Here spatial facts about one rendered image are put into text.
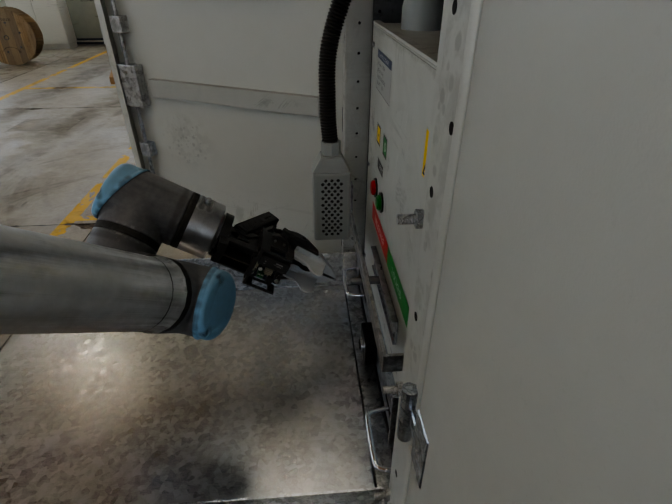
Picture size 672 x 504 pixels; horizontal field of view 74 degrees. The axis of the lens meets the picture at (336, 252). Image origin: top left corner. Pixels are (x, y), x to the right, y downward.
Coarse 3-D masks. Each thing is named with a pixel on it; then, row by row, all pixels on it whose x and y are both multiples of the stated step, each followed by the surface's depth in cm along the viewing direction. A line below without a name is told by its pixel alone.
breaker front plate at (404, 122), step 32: (416, 64) 49; (416, 96) 49; (384, 128) 69; (416, 128) 50; (384, 160) 70; (416, 160) 50; (384, 192) 71; (416, 192) 51; (384, 224) 72; (384, 288) 71; (384, 320) 76
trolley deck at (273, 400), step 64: (256, 320) 93; (320, 320) 93; (0, 384) 79; (64, 384) 79; (128, 384) 79; (192, 384) 79; (256, 384) 79; (320, 384) 79; (0, 448) 68; (64, 448) 68; (128, 448) 68; (192, 448) 68; (256, 448) 68; (320, 448) 68
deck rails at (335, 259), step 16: (336, 256) 103; (336, 272) 105; (240, 288) 102; (272, 496) 55; (288, 496) 55; (304, 496) 56; (320, 496) 56; (336, 496) 56; (352, 496) 56; (368, 496) 57
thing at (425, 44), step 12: (384, 24) 69; (396, 24) 73; (396, 36) 58; (408, 36) 60; (420, 36) 60; (432, 36) 60; (372, 48) 77; (408, 48) 52; (420, 48) 48; (432, 48) 51; (432, 60) 43
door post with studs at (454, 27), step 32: (448, 0) 26; (448, 32) 25; (448, 64) 26; (448, 96) 26; (448, 128) 26; (448, 160) 26; (416, 224) 34; (416, 256) 37; (416, 288) 36; (416, 320) 36; (416, 352) 36; (416, 384) 37
